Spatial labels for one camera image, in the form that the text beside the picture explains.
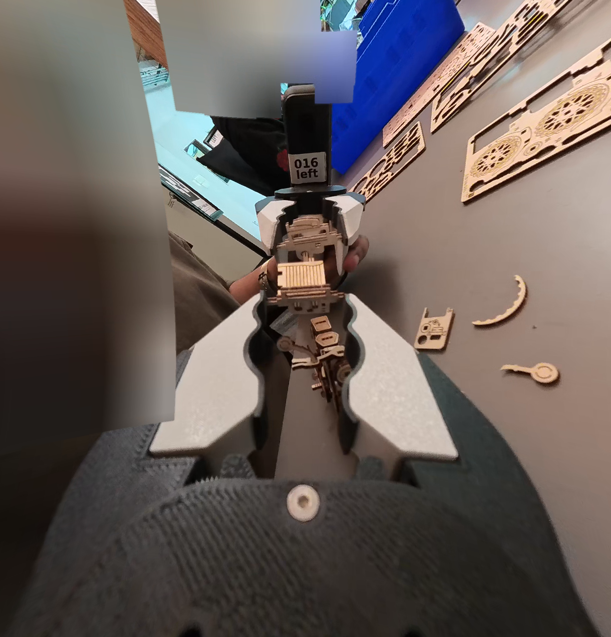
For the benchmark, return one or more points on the key-shaped wooden piece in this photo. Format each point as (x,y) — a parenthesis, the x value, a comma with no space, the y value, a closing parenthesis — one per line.
(544,373)

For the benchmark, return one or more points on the black cloth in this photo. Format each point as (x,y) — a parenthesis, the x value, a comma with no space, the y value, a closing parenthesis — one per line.
(245,149)

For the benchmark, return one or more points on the small wooden panel piece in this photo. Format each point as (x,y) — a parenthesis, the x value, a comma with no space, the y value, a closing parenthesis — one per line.
(435,331)

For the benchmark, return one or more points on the small wooden sheet with holes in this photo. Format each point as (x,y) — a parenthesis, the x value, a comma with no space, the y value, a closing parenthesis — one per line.
(390,166)

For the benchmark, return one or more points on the wooden sheet with curved cutouts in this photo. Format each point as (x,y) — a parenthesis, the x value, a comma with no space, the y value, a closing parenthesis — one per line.
(489,69)

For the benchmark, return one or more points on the wooden sheet with gear cutouts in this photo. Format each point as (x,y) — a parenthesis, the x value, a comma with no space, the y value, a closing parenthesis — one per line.
(549,124)

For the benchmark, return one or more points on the person's left hand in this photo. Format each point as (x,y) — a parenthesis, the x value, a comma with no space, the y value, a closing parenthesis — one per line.
(357,254)

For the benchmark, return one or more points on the long perforated wooden sheet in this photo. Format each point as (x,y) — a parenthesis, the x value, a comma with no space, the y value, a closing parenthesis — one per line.
(435,89)

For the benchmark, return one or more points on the grey desk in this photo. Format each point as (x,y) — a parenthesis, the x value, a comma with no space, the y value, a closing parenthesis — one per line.
(534,448)

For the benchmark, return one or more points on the person's olive garment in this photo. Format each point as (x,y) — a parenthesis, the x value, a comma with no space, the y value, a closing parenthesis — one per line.
(201,298)

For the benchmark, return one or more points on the wooden truck model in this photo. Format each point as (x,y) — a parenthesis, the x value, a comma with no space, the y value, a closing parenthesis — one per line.
(303,276)

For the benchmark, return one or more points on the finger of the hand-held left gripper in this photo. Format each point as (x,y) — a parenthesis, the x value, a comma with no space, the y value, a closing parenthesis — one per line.
(354,216)
(268,221)

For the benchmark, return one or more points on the curved toothed wooden piece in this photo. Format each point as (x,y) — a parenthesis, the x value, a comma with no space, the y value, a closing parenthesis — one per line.
(514,306)

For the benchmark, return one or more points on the person's left forearm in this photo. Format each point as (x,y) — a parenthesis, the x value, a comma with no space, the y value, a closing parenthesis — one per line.
(243,288)

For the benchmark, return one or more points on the blue plastic bin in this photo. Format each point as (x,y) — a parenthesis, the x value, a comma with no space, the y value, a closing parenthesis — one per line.
(400,89)

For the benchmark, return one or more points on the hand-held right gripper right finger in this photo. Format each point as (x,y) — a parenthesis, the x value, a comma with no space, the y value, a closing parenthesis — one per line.
(395,398)

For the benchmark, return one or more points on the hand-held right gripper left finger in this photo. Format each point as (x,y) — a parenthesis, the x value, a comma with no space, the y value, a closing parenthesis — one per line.
(210,398)

